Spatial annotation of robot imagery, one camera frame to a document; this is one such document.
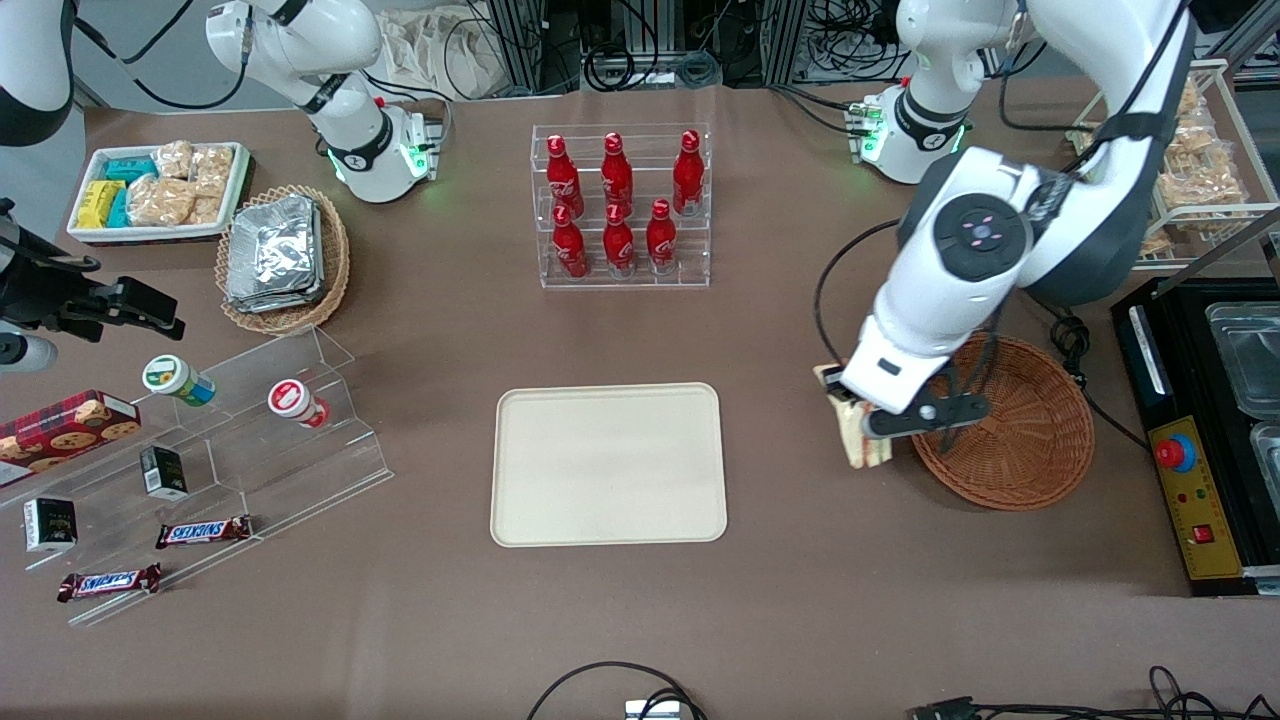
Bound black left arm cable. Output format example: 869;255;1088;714
812;220;901;366

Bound black yellow control box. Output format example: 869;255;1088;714
1112;278;1280;598

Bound cream rectangular tray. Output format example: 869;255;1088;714
490;382;729;548

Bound red lid yogurt cup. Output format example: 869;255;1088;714
267;379;331;430

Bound beige cloth bag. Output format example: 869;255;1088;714
378;8;507;101

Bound clear acrylic bottle rack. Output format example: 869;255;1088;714
531;123;713;291

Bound green lid yogurt cup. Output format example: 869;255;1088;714
142;354;217;407

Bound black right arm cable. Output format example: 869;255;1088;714
75;0;251;111

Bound yellow snack pack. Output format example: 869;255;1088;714
77;180;126;229

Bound red plaid cookie box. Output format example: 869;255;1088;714
0;390;142;489

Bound bagged brown snack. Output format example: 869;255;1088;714
1160;168;1247;207
1163;125;1227;171

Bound clear acrylic stepped display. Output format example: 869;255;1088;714
0;325;394;629

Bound black cable with connector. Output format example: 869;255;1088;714
910;665;1280;720

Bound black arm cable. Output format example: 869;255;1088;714
812;220;901;366
75;0;251;111

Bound light tan wicker basket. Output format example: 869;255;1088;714
215;185;351;336

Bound clear plastic container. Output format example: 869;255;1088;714
1250;422;1280;491
1205;302;1280;419

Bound triangular sandwich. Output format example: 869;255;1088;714
814;363;894;470

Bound white wire rack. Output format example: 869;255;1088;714
1070;58;1280;271

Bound red cola bottle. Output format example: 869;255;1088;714
672;129;705;217
603;202;636;277
545;134;585;219
646;198;678;274
551;205;589;280
601;131;635;215

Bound small black white carton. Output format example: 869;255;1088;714
23;497;79;554

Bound aluminium frame post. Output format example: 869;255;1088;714
490;0;583;96

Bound black coiled cable bundle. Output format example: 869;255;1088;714
583;40;723;93

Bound white rectangular snack bin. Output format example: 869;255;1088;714
66;142;253;246

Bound foil wrapped packets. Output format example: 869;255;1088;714
225;195;326;314

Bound brown Snickers bar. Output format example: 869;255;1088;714
155;515;254;550
57;563;163;603

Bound black looped cable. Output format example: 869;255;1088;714
527;661;706;720

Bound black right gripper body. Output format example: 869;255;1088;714
0;255;111;341

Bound brown round wicker basket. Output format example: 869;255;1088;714
912;335;1096;512

